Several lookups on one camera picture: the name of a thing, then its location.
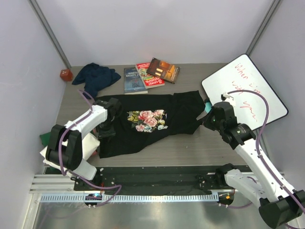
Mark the black t shirt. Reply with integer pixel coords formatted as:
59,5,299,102
99,91,205,158

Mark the dark cover paperback book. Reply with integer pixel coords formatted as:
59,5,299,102
146,58,180,84

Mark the white folded t shirt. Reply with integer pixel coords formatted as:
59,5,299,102
40,133,100,169

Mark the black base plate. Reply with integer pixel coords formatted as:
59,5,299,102
45,166,253,193

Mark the red cover book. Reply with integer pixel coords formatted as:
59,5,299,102
135,62,165,89

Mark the small red cube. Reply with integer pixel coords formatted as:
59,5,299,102
60,69,73,82

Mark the navy blue t shirt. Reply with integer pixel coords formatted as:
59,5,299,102
72,63,121,98

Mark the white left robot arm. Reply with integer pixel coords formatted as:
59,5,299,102
44,98,122,190

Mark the blue 1984 paperback book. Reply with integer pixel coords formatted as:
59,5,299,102
124,67,148,94

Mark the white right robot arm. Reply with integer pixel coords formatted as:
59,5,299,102
202,102,305,229

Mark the white dry-erase board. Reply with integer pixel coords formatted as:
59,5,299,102
202,54,288,130

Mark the teal cutting mat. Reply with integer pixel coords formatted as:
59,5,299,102
204,102,213,114

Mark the green t shirt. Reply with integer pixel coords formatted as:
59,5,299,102
40,132,51,147

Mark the white perforated cable rail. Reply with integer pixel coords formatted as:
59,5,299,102
40,193,219,203

